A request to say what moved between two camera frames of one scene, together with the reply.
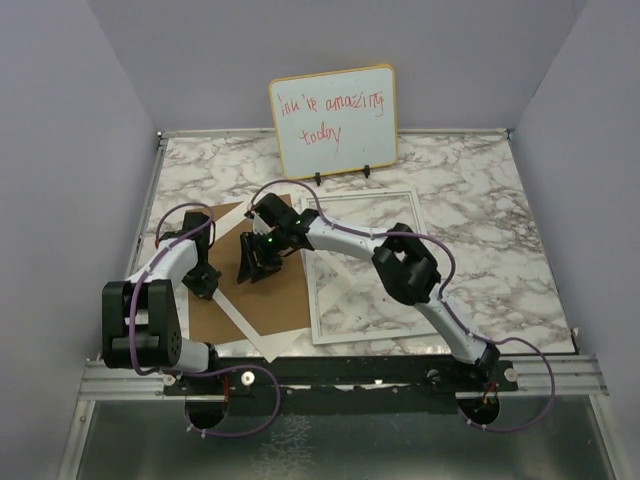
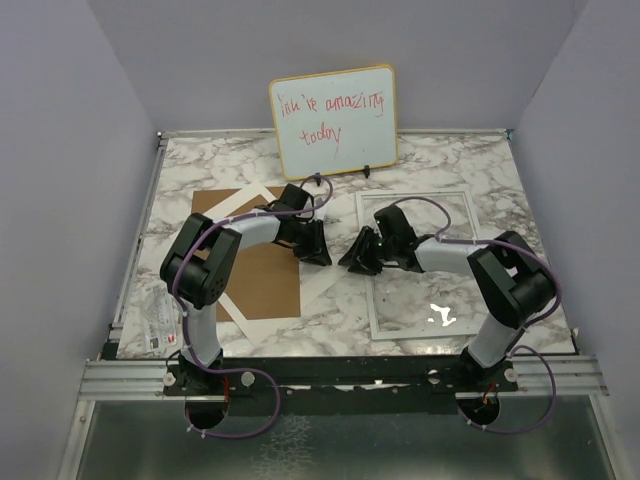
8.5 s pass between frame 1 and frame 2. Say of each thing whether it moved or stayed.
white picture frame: moved
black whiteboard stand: stayed
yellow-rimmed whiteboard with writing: stayed
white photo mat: moved
